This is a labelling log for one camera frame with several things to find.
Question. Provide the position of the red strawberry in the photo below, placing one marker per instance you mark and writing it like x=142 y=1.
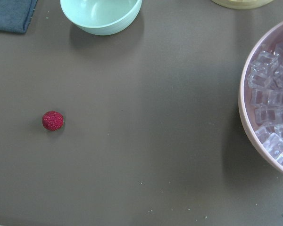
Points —
x=52 y=120

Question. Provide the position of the grey folded cloth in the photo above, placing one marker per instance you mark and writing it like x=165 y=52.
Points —
x=16 y=15

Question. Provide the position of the pink bowl of ice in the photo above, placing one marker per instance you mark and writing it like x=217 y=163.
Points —
x=246 y=111

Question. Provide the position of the mint green bowl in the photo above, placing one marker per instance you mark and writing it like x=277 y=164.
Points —
x=101 y=17

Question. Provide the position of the wooden cup tree stand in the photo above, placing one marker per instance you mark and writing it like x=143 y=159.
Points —
x=242 y=4

